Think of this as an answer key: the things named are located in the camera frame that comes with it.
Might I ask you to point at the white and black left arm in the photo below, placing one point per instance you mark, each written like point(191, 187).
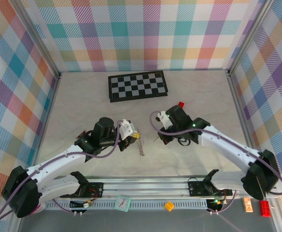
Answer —
point(56, 162)

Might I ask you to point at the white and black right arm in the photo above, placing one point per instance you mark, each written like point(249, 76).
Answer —
point(228, 149)

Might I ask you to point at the small red toy brick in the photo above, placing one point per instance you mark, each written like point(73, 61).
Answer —
point(181, 104)

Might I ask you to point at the black and silver chessboard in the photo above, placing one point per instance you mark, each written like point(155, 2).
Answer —
point(138, 85)

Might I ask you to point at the teal toy clock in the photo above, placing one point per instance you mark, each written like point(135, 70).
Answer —
point(122, 203)

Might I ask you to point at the small orange toy brick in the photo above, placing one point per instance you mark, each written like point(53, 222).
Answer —
point(169, 206)

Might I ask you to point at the black connector board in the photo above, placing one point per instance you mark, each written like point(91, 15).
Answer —
point(77, 205)
point(214, 206)

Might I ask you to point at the pink round object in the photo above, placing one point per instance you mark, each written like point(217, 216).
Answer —
point(41, 208)

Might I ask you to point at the printed wooden block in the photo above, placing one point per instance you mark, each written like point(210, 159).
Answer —
point(248, 205)

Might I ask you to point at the long red toy brick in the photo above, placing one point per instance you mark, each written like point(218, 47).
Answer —
point(265, 208)

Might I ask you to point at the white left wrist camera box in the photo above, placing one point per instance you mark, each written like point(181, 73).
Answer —
point(126, 129)

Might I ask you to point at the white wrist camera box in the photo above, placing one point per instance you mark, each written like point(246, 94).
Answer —
point(164, 119)
point(126, 129)

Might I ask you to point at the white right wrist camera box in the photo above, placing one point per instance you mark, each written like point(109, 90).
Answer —
point(164, 119)

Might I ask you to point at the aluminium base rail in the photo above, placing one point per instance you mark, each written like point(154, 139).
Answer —
point(143, 187)

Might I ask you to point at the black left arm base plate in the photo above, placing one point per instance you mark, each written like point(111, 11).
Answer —
point(97, 187)

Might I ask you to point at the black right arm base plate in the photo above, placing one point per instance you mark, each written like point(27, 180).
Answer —
point(196, 188)

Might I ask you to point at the aluminium side rail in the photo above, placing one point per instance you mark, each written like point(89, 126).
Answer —
point(46, 116)
point(244, 120)

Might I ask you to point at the aluminium frame post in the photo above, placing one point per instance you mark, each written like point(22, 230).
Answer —
point(42, 46)
point(248, 36)

